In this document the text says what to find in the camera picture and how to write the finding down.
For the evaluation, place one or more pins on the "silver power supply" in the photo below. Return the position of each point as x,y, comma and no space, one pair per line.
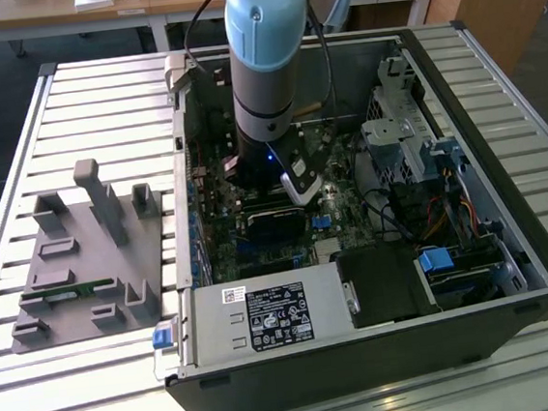
208,328

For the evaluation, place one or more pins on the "black RAM slot bank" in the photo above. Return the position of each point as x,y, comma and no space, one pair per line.
264,202

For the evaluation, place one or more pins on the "silver drive cage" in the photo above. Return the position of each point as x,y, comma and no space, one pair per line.
389,146

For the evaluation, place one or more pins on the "blue disk carrier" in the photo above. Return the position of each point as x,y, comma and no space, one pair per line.
434,260

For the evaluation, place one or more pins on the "black PC case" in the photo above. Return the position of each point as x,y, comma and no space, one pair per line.
367,366

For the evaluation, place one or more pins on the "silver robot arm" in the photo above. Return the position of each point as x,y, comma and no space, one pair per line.
266,70

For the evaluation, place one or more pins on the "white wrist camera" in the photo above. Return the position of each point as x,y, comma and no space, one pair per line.
303,183

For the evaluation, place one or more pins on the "black plastic shroud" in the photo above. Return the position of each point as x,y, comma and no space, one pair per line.
383,282

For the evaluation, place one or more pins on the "blue board connector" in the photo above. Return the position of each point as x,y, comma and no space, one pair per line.
321,221

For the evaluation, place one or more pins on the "gray parts rack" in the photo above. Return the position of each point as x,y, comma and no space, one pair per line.
95,261

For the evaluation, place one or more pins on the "blue case latch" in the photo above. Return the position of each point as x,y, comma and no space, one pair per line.
163,336

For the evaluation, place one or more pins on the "green RAM stick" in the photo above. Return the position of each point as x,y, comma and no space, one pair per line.
85,288

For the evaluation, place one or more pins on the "black graphics card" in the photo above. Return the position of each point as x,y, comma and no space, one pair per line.
276,225

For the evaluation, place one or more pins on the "wooden desk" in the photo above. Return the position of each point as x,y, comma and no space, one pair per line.
42,16

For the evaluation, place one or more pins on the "silver heat sink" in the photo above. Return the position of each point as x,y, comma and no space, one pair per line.
329,249

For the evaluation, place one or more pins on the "green motherboard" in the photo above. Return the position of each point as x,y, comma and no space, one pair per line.
342,208

